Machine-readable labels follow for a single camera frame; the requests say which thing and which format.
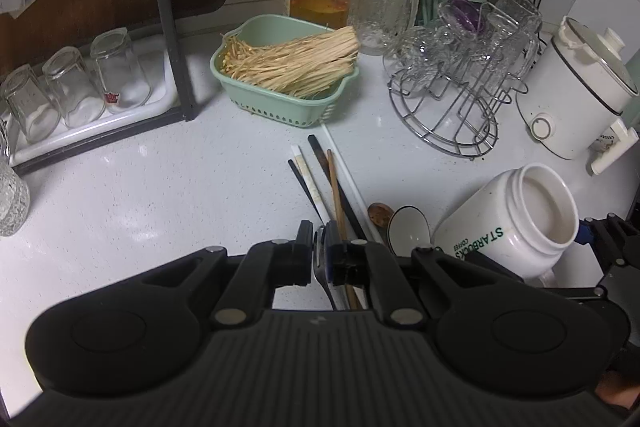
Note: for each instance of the black metal dish rack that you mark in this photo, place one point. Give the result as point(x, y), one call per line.
point(185, 108)

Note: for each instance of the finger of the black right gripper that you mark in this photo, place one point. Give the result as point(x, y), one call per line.
point(615, 243)

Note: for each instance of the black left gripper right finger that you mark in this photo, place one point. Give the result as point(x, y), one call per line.
point(373, 268)

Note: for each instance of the white speckled chopstick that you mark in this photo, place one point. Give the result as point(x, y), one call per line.
point(316, 197)

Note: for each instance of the brown wooden spoon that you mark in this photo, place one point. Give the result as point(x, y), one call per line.
point(380, 214)

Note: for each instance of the chrome wire cup rack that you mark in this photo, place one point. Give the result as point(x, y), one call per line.
point(447, 84)

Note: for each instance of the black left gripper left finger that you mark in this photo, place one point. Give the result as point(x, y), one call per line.
point(266, 267)

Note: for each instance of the black thin chopstick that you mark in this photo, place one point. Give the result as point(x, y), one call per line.
point(303, 185)

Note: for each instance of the textured glass mug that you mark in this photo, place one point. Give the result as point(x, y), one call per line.
point(518, 22)

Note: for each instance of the long white chopstick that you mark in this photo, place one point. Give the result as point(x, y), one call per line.
point(373, 232)

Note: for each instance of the white ceramic spoon black rim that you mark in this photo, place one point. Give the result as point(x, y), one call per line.
point(408, 229)

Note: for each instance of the brown wooden chopstick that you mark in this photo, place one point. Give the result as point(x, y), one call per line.
point(352, 298)

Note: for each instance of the white electric cooker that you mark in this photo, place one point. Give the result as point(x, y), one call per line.
point(576, 94)

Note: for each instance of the green plastic basket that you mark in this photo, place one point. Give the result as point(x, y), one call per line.
point(266, 30)

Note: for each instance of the white Starbucks ceramic jar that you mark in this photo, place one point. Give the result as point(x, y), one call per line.
point(523, 219)

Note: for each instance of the upside-down drinking glass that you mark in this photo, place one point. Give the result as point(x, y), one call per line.
point(29, 104)
point(67, 78)
point(120, 76)

